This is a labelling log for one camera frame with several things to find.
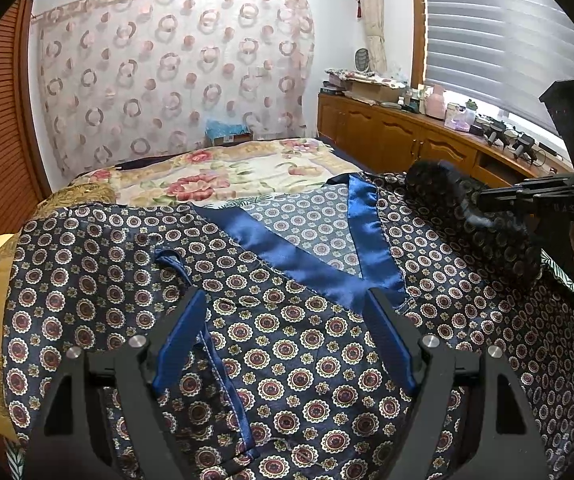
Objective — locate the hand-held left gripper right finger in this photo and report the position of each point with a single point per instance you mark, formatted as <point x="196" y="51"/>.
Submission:
<point x="392" y="340"/>

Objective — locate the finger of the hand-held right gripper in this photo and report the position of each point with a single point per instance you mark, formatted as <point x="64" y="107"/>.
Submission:
<point x="522" y="195"/>

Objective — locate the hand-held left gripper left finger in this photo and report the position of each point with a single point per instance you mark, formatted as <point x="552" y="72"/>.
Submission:
<point x="179" y="345"/>

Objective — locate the navy medallion print satin robe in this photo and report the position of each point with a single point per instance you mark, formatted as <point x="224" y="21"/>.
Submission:
<point x="292" y="340"/>

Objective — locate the clear purple box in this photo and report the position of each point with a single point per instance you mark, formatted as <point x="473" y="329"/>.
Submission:
<point x="459" y="117"/>

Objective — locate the pink container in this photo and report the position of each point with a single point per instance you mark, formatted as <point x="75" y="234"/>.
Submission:
<point x="436" y="104"/>

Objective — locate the cluster of small jars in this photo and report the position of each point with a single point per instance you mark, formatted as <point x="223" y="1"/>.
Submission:
<point x="411" y="102"/>

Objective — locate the wooden cabinet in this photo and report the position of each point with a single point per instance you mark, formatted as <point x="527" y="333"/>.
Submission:
<point x="392" y="130"/>

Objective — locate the grey window blind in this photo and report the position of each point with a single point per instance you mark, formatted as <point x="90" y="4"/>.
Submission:
<point x="492" y="25"/>

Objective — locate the floral blanket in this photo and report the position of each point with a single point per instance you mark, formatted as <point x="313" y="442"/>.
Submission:
<point x="207" y="170"/>

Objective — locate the navy bed sheet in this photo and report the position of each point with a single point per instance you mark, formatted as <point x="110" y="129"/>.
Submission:
<point x="347" y="157"/>

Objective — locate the cardboard box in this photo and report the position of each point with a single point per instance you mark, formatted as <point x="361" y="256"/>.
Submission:
<point x="374" y="91"/>

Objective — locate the floral cloth bundle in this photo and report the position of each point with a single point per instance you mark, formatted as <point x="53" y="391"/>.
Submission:
<point x="362" y="76"/>

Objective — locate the small desk fan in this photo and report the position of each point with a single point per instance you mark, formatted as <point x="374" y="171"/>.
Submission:
<point x="363" y="59"/>

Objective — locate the blue box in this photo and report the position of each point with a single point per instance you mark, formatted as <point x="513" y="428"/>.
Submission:
<point x="227" y="132"/>

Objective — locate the beige lace curtain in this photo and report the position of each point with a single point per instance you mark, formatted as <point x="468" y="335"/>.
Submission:
<point x="374" y="20"/>

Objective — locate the red tassel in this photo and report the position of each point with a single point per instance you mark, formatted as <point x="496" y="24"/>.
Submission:
<point x="360" y="9"/>

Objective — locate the circle pattern sheer curtain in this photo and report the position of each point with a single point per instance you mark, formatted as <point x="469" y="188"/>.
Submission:
<point x="167" y="60"/>

